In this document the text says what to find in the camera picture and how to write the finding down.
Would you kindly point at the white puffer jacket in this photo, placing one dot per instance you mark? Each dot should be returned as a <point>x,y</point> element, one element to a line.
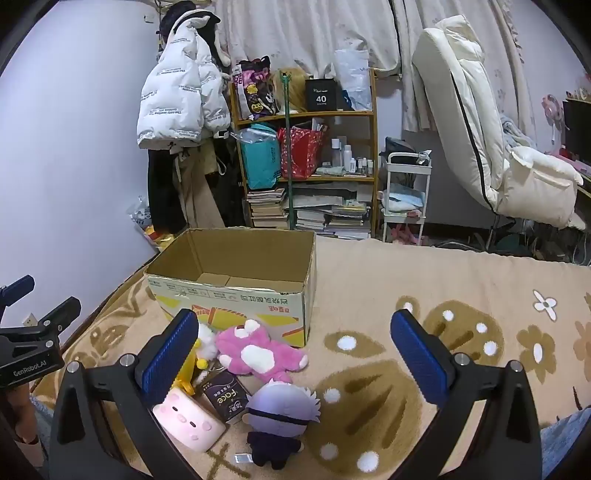
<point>180,87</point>

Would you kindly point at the black hanging garment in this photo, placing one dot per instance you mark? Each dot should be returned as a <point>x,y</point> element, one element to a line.
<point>161,194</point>

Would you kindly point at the green pole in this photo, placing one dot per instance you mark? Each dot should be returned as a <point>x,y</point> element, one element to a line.
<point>291,184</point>

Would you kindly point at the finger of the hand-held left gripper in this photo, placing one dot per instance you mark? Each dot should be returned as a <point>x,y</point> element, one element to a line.
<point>18,285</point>
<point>60,313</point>

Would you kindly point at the black tissue pack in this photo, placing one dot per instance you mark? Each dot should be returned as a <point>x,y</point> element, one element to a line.
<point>226,399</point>

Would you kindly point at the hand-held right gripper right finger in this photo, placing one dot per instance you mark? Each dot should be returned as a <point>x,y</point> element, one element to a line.
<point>418,355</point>

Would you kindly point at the red gift bag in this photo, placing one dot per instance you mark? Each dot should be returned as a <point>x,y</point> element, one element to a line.
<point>302,154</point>

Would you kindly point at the blonde wig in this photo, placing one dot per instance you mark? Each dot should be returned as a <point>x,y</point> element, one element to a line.
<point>295,87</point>

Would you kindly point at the beige hanging garment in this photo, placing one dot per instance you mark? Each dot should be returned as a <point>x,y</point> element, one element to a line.
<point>198,194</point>

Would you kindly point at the small silver packet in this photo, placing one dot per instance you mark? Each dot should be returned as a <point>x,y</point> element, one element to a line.
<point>243,458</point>

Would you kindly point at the white padded recliner chair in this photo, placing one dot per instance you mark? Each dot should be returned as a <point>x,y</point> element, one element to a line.
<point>461,115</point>

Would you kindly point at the wall socket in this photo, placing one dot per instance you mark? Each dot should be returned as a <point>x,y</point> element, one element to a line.
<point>30,320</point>

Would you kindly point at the small stack of books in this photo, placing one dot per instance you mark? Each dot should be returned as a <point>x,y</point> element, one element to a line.
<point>268,207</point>

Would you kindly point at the pink pig plush toy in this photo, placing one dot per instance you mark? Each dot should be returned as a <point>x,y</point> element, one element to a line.
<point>189,420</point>

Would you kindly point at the purple printed bag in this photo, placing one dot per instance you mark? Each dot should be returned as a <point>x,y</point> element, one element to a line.
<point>254,90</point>

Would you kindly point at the light blue cloth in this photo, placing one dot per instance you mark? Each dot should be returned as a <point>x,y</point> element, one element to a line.
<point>515,131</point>

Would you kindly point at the black hooded garment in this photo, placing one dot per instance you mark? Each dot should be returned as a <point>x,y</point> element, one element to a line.
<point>205,27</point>

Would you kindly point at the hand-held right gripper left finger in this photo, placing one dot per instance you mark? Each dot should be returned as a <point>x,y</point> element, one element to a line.
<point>168,357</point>

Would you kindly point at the cardboard box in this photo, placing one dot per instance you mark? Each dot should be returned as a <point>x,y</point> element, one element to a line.
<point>231,300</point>

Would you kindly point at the teal bag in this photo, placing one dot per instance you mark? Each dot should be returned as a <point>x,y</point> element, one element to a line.
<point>261,159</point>

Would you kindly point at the black monitor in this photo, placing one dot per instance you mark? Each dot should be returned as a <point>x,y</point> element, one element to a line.
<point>579,134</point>

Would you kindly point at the person's blue jeans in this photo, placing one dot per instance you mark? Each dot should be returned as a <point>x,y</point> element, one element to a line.
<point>568,443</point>

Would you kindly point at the pink fan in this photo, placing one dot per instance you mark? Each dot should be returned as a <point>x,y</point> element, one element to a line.
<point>553,110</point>

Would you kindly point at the black box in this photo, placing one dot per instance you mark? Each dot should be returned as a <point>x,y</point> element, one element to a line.
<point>322,94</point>

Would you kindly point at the plastic bag of toys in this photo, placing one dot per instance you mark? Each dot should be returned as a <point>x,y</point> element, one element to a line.
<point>143,221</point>

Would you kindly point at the wooden shelf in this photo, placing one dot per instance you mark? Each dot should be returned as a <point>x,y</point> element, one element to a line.
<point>304,115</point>

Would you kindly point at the beige patterned blanket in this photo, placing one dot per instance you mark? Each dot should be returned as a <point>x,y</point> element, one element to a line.
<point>415,277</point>

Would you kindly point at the white utility cart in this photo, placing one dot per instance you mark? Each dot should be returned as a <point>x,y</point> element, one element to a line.
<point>408,161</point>

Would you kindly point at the yellow and white plush toy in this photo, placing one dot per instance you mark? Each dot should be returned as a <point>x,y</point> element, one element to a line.
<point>205,344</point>

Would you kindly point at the purple-haired plush doll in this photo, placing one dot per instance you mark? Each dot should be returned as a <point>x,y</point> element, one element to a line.
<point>277,410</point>

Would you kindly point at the large stack of books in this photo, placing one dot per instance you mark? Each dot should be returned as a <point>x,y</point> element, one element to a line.
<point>332,217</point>

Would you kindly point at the group of cosmetic bottles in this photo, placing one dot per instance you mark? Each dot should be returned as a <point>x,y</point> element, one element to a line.
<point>348,159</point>

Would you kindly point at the clear plastic bag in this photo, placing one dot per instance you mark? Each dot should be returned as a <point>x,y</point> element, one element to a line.
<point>353,74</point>

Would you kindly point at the floral curtain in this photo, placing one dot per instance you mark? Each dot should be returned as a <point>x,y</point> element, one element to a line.
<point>300,32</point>

